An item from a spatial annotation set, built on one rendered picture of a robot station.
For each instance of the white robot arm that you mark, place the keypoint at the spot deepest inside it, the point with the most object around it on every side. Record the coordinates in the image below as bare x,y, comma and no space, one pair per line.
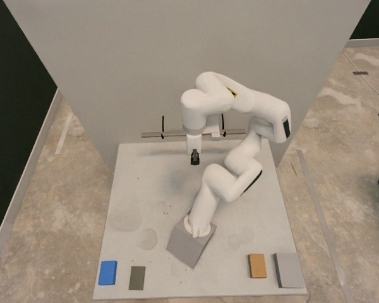
214,94

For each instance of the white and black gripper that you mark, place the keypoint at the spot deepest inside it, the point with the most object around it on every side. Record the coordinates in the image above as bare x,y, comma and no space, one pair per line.
194,144

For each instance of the blue rectangular block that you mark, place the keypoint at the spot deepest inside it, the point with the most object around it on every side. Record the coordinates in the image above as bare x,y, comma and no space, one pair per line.
107,275

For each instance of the grey bar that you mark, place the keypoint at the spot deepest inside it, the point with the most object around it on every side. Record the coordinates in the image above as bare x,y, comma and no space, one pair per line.
182,133

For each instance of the small orange rectangular block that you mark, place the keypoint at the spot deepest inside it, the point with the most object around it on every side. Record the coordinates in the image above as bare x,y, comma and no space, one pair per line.
257,266

